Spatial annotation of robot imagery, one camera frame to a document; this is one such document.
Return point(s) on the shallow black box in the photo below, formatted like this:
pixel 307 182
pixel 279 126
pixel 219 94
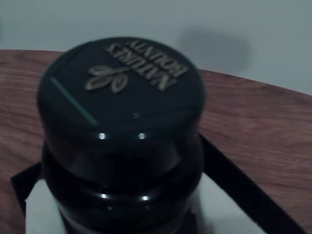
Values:
pixel 243 185

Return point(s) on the gripper white left finger black-taped tip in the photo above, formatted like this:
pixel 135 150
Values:
pixel 41 214

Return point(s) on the dark green pill bottle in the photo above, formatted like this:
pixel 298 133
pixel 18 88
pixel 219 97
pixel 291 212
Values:
pixel 122 109

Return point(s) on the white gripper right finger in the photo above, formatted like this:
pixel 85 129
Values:
pixel 214 212

